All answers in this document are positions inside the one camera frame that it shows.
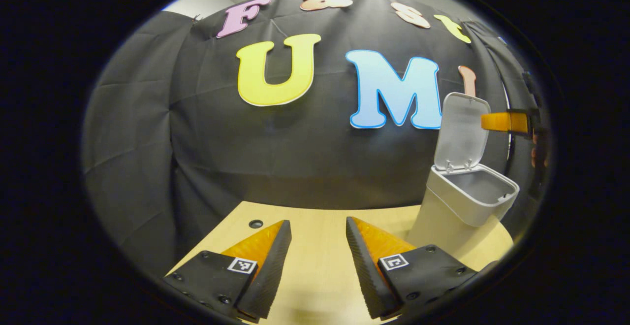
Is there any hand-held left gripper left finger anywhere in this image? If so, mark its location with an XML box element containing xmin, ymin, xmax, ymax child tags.
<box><xmin>162</xmin><ymin>219</ymin><xmax>292</xmax><ymax>322</ymax></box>

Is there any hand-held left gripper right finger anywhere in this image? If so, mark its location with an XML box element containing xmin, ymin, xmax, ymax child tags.
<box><xmin>346</xmin><ymin>216</ymin><xmax>478</xmax><ymax>320</ymax></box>

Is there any white desktop garbage bin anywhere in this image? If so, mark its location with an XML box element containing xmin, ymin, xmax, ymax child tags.
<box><xmin>406</xmin><ymin>92</ymin><xmax>520</xmax><ymax>261</ymax></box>

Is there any wooden desktop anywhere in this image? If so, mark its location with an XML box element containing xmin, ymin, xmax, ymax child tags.
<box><xmin>167</xmin><ymin>200</ymin><xmax>514</xmax><ymax>325</ymax></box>

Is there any black backdrop cloth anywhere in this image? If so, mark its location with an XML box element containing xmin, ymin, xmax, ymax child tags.
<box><xmin>81</xmin><ymin>0</ymin><xmax>547</xmax><ymax>276</ymax></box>

